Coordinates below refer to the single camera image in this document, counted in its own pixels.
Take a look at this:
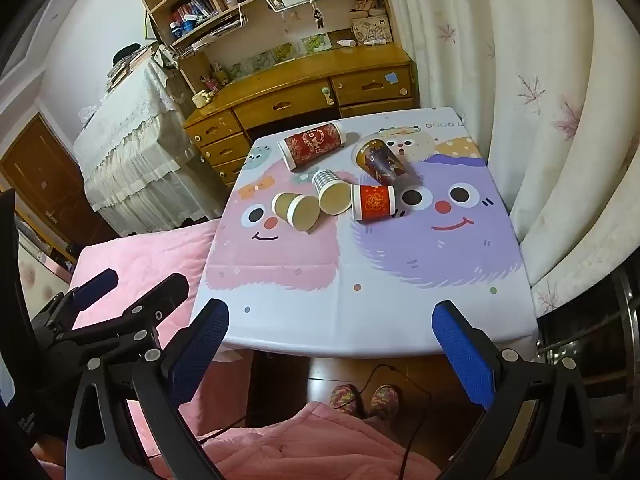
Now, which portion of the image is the white floral curtain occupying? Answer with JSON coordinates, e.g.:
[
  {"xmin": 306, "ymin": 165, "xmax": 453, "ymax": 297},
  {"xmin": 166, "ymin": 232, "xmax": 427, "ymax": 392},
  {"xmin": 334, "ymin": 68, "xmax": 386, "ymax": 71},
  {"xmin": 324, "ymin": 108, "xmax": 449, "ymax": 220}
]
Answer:
[{"xmin": 382, "ymin": 0, "xmax": 640, "ymax": 318}]

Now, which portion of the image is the wooden desk with drawers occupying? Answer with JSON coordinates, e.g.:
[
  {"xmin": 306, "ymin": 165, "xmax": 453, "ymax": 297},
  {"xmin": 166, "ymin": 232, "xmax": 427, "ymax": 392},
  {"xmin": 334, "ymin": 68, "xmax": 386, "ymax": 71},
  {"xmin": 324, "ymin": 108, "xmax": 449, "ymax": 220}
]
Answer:
[{"xmin": 182, "ymin": 42, "xmax": 421, "ymax": 188}]

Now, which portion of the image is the cartoon printed tablecloth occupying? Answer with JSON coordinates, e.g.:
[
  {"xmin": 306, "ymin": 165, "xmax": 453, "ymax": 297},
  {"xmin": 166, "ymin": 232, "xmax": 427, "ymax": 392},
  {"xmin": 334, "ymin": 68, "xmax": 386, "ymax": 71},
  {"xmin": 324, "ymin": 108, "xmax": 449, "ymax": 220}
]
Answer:
[{"xmin": 190, "ymin": 106, "xmax": 540, "ymax": 360}]

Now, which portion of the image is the pink quilted robe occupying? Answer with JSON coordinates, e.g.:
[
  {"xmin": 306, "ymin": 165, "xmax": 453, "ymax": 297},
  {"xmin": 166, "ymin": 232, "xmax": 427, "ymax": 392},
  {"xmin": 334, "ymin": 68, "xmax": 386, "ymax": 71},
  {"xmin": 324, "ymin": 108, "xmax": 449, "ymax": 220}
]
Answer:
[{"xmin": 30, "ymin": 402, "xmax": 481, "ymax": 480}]

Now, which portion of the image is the large red patterned paper cup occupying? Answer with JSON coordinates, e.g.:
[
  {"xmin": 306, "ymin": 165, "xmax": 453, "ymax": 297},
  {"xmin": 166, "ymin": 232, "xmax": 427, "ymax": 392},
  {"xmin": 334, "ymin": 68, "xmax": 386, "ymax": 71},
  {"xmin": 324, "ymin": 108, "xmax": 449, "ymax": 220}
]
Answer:
[{"xmin": 278, "ymin": 121, "xmax": 348, "ymax": 170}]

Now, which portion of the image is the row of blue books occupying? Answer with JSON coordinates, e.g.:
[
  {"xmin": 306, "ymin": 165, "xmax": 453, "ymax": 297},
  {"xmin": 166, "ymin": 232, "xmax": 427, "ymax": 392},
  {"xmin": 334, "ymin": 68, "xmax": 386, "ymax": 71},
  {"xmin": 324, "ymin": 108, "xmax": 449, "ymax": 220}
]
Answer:
[{"xmin": 170, "ymin": 0, "xmax": 218, "ymax": 26}]

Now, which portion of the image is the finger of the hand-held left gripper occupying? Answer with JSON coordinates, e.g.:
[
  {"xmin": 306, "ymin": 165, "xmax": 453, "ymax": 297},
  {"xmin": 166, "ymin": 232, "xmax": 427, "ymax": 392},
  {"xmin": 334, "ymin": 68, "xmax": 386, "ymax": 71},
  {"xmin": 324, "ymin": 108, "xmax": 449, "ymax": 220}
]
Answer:
[
  {"xmin": 60, "ymin": 273, "xmax": 191, "ymax": 358},
  {"xmin": 30, "ymin": 268, "xmax": 119, "ymax": 333}
]

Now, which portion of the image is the stack of books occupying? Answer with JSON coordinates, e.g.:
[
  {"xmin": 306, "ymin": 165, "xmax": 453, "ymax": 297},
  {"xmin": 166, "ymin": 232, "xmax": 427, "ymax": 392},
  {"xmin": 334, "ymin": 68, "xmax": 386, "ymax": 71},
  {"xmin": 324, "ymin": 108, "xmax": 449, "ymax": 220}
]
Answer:
[{"xmin": 105, "ymin": 42, "xmax": 161, "ymax": 93}]

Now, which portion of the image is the small red paper cup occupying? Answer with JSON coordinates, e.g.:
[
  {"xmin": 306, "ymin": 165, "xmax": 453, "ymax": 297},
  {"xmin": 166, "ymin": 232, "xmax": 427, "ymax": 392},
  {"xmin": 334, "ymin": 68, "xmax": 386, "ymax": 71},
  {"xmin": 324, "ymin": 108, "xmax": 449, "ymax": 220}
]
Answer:
[{"xmin": 351, "ymin": 184, "xmax": 399, "ymax": 223}]

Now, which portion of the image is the brown kraft paper cup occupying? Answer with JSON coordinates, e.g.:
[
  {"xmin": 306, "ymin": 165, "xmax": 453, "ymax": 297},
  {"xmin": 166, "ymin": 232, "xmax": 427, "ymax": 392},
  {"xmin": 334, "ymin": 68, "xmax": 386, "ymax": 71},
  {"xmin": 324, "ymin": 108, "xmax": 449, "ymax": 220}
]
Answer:
[{"xmin": 271, "ymin": 192, "xmax": 321, "ymax": 232}]

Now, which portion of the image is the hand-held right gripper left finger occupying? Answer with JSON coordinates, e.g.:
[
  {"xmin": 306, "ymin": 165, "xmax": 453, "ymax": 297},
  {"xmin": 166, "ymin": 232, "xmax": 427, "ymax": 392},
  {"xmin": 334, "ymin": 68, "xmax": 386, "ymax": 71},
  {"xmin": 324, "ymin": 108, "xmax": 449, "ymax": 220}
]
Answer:
[{"xmin": 64, "ymin": 298, "xmax": 231, "ymax": 480}]

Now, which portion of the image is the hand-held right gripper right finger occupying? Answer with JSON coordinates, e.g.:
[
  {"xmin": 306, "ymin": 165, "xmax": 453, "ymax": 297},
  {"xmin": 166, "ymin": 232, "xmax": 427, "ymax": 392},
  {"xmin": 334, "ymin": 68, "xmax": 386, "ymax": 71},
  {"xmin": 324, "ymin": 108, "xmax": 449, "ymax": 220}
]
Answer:
[{"xmin": 431, "ymin": 300, "xmax": 601, "ymax": 480}]

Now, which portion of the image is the printed canvas bag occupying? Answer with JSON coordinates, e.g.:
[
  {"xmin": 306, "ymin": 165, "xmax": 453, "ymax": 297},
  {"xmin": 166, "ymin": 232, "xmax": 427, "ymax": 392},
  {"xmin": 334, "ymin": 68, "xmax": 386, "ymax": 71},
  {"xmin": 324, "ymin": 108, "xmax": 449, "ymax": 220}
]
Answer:
[{"xmin": 350, "ymin": 15, "xmax": 391, "ymax": 44}]

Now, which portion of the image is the colourful knitted slipper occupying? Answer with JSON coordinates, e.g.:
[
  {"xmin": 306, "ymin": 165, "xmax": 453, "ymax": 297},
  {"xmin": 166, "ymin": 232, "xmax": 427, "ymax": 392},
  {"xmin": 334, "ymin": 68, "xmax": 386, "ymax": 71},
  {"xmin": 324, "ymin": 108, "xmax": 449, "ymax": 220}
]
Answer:
[
  {"xmin": 367, "ymin": 385, "xmax": 401, "ymax": 418},
  {"xmin": 330, "ymin": 383, "xmax": 360, "ymax": 416}
]

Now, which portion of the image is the white wire rack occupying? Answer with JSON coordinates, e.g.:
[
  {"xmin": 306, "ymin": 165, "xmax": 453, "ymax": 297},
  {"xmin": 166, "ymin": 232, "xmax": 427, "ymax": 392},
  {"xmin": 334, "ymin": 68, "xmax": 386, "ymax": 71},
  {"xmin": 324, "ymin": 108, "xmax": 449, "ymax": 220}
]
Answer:
[{"xmin": 170, "ymin": 2, "xmax": 246, "ymax": 58}]

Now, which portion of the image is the row of picture cards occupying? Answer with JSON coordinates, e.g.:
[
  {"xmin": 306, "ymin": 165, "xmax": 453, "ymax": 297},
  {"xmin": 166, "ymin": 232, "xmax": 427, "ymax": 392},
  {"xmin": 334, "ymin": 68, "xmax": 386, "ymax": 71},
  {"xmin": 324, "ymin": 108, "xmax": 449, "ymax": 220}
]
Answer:
[{"xmin": 220, "ymin": 32, "xmax": 333, "ymax": 81}]

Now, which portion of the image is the white lace furniture cover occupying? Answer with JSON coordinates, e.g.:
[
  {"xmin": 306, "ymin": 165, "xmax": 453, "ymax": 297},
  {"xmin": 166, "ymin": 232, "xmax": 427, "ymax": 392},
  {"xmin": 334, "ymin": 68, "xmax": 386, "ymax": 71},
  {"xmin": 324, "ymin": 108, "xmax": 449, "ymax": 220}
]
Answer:
[{"xmin": 72, "ymin": 57, "xmax": 226, "ymax": 236}]

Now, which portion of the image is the checkered paper cup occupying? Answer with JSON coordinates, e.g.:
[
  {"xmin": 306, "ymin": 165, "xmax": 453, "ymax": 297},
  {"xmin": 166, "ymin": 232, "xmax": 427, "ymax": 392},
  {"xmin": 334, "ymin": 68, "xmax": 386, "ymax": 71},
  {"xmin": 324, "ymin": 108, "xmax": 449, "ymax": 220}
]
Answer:
[{"xmin": 311, "ymin": 169, "xmax": 353, "ymax": 216}]

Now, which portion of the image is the pink bed blanket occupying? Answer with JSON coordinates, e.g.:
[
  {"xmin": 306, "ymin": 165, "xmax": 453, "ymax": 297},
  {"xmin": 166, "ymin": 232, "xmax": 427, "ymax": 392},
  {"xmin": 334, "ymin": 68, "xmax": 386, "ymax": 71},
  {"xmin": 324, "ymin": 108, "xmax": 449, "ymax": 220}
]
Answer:
[{"xmin": 67, "ymin": 220, "xmax": 251, "ymax": 436}]

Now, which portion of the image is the dark patterned paper cup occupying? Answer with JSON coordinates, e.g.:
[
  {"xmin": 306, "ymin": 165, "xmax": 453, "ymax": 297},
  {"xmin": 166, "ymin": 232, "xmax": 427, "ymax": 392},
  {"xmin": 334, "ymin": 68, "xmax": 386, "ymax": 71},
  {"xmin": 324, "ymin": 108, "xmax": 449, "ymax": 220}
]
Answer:
[{"xmin": 355, "ymin": 135, "xmax": 412, "ymax": 186}]

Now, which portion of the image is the brown wooden door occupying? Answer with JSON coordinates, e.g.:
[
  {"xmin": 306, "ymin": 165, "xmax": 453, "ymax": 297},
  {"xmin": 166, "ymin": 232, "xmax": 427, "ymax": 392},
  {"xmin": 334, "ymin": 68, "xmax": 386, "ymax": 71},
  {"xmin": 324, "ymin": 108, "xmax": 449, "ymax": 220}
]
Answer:
[{"xmin": 0, "ymin": 112, "xmax": 118, "ymax": 261}]

